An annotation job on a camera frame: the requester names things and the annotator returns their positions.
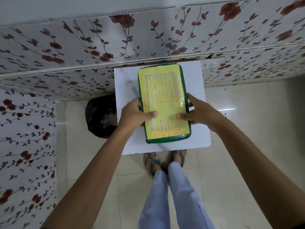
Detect black trash bag bin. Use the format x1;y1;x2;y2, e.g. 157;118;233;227
85;94;118;139

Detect white square table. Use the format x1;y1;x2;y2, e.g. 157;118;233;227
114;60;212;155

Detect yellow green package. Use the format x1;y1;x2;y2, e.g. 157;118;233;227
137;63;192;144

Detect person's right sandal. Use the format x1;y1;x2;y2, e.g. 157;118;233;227
170;150;187;168

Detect person's right forearm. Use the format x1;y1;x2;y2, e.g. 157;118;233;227
212;117;305;229

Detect person's right hand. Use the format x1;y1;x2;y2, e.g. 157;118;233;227
176;93;227;133

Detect person's light blue trousers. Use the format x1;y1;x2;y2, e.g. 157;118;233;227
138;162;215;229

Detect person's left sandal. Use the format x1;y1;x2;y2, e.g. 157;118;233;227
144;153;163;178

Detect person's left forearm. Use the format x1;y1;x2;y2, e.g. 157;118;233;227
41;121;141;229

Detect person's left hand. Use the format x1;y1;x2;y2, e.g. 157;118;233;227
118;98;158;131

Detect person's sandal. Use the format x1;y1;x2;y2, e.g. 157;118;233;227
144;153;163;178
170;150;187;168

